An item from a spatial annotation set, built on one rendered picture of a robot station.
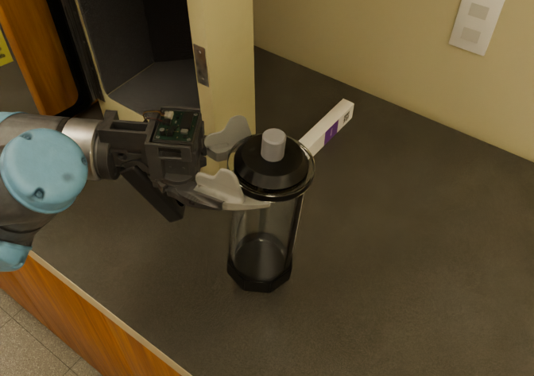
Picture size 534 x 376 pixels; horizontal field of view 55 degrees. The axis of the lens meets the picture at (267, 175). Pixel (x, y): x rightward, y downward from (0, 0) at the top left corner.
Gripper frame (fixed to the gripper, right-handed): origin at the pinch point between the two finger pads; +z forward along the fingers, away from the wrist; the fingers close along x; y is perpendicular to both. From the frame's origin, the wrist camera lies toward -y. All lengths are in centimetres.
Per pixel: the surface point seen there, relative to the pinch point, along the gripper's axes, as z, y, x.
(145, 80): -27, -17, 39
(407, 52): 25, -11, 48
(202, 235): -10.8, -24.4, 7.8
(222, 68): -8.5, 0.4, 21.6
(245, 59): -5.6, -0.8, 26.4
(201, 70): -11.5, 1.1, 19.7
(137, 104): -26.9, -16.8, 32.0
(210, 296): -7.7, -24.6, -3.5
